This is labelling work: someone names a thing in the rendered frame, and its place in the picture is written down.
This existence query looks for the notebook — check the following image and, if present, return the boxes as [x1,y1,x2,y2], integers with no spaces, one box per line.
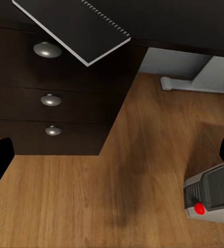
[12,0,131,67]

